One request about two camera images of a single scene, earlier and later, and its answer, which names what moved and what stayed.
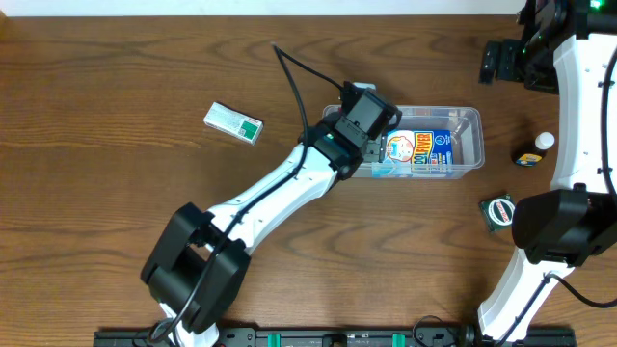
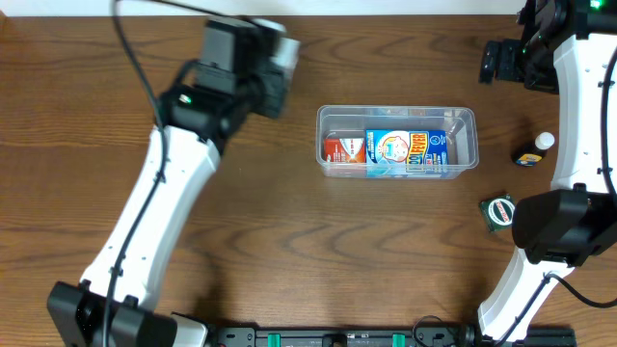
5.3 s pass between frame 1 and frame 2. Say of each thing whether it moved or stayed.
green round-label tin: stayed
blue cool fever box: stayed
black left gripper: moved
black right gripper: stayed
